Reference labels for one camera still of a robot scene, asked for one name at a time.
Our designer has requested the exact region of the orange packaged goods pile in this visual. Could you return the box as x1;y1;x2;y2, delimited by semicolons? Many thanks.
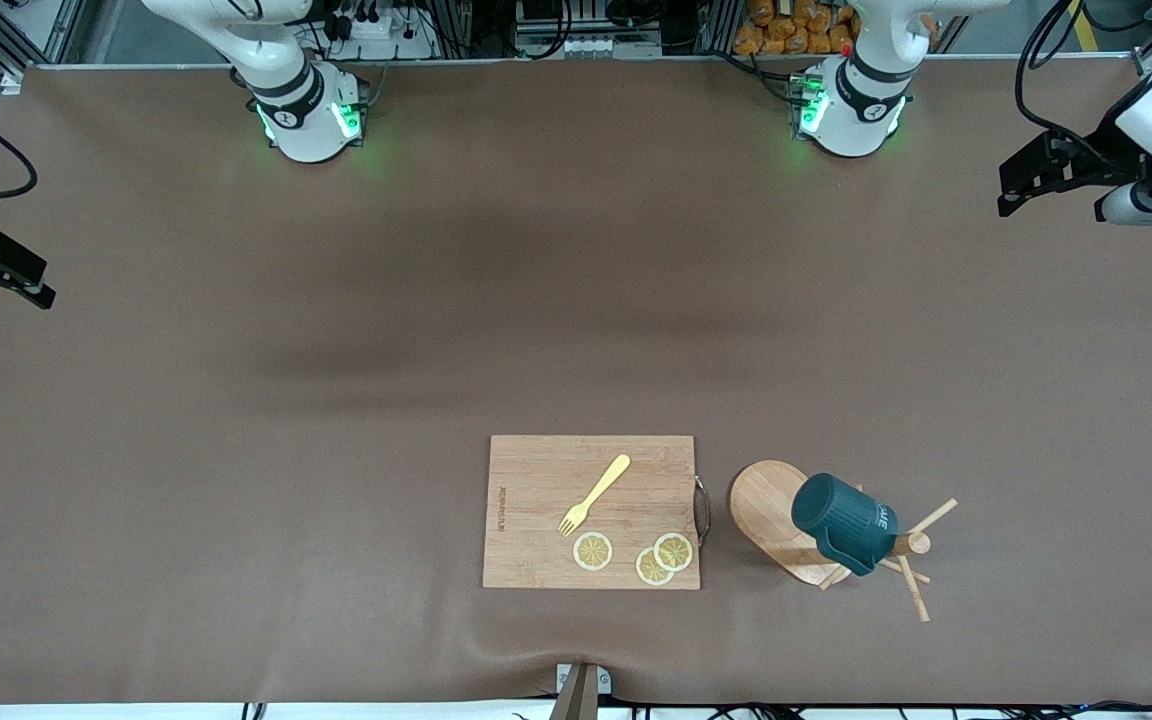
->
734;0;862;57

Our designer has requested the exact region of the brown table mat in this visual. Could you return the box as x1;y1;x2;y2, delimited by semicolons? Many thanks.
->
0;55;1152;706

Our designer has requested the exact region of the wooden cup rack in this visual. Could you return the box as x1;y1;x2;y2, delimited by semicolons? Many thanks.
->
728;460;959;624

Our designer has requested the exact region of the yellow plastic fork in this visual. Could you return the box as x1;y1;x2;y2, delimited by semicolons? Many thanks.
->
558;454;632;538

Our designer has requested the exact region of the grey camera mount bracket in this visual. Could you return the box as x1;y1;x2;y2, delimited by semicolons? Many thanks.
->
551;662;614;720

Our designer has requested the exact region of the wooden cutting board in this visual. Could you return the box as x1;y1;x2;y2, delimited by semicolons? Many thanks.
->
482;434;712;591

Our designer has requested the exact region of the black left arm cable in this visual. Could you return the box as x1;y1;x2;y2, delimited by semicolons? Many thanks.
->
1013;0;1102;169

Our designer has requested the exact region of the white power strip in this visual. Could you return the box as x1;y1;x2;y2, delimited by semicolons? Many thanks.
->
316;0;442;61

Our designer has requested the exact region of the dark teal cup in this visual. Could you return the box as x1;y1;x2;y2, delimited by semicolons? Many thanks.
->
791;473;899;577

